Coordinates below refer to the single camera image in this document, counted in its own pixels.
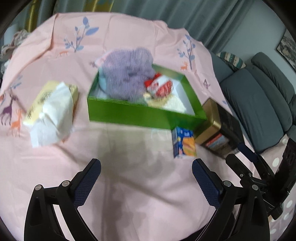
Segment grey sofa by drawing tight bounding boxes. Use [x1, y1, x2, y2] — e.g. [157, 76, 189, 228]
[211, 52, 295, 153]

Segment red white soft pouch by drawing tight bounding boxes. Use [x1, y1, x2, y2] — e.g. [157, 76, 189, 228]
[144, 73, 173, 99]

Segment pink printed tablecloth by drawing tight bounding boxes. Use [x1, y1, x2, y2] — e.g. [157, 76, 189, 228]
[0, 11, 296, 241]

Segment yellow patterned curtain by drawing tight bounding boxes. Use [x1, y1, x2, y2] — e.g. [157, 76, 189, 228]
[18, 0, 114, 32]

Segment black gold tin box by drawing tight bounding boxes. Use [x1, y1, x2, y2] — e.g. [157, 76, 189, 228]
[194, 98, 244, 158]

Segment grey-green curtain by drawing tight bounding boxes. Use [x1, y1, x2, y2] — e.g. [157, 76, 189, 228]
[14, 0, 258, 54]

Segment striped cushion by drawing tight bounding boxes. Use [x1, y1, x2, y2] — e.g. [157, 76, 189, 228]
[216, 52, 246, 72]

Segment blue snack box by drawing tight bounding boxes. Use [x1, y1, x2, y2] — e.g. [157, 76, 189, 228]
[171, 126, 197, 158]

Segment yellow tissue pack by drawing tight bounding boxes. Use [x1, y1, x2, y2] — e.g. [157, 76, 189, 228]
[23, 81, 79, 148]

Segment green cardboard box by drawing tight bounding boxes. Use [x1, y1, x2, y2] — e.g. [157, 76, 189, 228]
[87, 65, 207, 131]

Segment framed wall picture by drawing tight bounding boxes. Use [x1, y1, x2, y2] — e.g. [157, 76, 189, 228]
[277, 29, 296, 69]

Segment purple chiffon scrunchie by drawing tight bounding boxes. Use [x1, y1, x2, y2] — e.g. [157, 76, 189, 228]
[103, 48, 156, 102]

